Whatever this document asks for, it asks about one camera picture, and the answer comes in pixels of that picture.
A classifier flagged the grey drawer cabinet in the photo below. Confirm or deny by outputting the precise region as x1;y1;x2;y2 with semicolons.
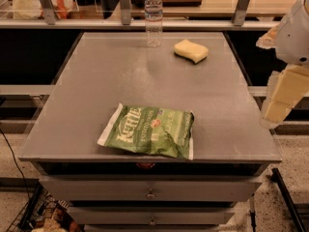
21;33;281;232

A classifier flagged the green Kettle chip bag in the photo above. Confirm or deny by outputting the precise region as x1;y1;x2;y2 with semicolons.
98;103;194;160

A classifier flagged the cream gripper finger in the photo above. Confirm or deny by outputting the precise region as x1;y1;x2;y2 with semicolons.
256;26;278;49
260;64;309;129

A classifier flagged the white and orange bag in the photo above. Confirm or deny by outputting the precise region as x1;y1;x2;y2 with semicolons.
13;0;76;19

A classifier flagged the upper drawer metal knob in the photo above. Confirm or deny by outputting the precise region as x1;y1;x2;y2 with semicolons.
146;188;156;199

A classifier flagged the clear plastic water bottle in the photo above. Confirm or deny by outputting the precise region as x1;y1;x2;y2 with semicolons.
144;0;163;47

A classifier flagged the metal shelf rail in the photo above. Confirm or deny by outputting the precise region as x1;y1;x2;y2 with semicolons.
0;19;279;31

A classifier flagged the black floor cable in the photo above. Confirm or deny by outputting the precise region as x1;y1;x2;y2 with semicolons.
0;128;32;201

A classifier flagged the drawer metal knob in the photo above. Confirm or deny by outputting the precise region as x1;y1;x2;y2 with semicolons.
149;218;156;226
146;188;156;199

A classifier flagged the black wire basket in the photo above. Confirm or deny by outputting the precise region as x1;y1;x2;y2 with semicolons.
5;184;84;232

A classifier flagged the lower drawer metal knob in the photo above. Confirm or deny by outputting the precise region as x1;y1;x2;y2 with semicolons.
149;218;156;226

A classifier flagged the yellow sponge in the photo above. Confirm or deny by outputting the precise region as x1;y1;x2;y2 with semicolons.
174;40;209;64

